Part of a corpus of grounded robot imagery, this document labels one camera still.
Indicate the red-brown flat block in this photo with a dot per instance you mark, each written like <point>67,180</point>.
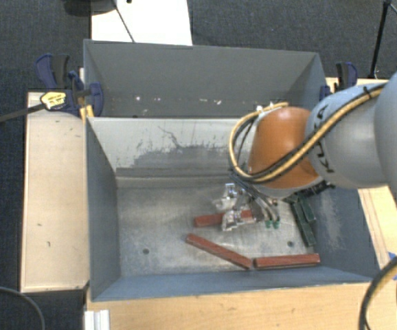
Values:
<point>207,220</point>
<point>219,250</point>
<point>286,261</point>

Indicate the grey metal bin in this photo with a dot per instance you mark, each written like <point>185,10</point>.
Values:
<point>171,225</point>

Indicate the dark green flat block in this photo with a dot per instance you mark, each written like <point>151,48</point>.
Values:
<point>307,234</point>
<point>307,209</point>

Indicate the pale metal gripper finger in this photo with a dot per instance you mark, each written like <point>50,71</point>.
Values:
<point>228,194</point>
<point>233,221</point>

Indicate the pale wood flat board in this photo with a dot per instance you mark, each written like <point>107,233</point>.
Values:
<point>54,198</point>

